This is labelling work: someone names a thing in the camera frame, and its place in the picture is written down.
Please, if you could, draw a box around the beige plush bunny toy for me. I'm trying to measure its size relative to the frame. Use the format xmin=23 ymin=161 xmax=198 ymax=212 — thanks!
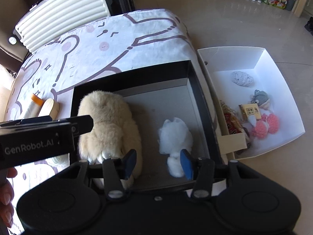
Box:
xmin=78 ymin=91 xmax=143 ymax=189

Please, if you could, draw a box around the pink knitted doll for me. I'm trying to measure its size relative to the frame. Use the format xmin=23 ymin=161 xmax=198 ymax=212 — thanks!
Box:
xmin=248 ymin=114 xmax=280 ymax=139

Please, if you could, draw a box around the person's left hand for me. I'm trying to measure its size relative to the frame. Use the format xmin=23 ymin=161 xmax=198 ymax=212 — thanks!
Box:
xmin=1 ymin=179 xmax=14 ymax=228

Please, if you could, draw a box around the bear print bed sheet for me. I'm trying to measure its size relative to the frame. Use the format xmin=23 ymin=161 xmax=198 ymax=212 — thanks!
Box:
xmin=6 ymin=8 xmax=216 ymax=201

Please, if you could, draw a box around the red snack packet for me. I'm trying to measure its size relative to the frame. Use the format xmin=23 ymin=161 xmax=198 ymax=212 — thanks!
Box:
xmin=220 ymin=100 xmax=245 ymax=134

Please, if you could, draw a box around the small yellow box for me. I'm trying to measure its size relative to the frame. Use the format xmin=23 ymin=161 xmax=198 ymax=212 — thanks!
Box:
xmin=239 ymin=103 xmax=262 ymax=121

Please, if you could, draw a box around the grey knitted ball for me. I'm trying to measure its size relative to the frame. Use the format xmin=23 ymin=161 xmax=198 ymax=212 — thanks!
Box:
xmin=231 ymin=71 xmax=254 ymax=87

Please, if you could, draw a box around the orange capped plastic film roll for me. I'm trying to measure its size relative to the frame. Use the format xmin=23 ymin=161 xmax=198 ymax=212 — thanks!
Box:
xmin=22 ymin=94 xmax=45 ymax=119

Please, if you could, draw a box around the grey knitted doll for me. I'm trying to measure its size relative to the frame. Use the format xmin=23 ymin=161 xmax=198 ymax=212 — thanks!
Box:
xmin=250 ymin=90 xmax=271 ymax=110

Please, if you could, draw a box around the black cardboard box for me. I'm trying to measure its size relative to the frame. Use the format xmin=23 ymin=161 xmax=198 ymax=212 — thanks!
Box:
xmin=71 ymin=61 xmax=224 ymax=191

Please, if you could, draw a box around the cream ribbed suitcase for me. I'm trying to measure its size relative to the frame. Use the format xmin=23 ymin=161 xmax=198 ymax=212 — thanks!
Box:
xmin=8 ymin=0 xmax=135 ymax=52

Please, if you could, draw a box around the oval wooden block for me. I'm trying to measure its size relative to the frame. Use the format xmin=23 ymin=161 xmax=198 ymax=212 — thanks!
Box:
xmin=38 ymin=98 xmax=60 ymax=120

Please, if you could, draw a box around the white cardboard box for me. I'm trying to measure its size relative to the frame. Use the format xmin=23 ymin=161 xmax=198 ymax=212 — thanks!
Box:
xmin=198 ymin=46 xmax=305 ymax=159

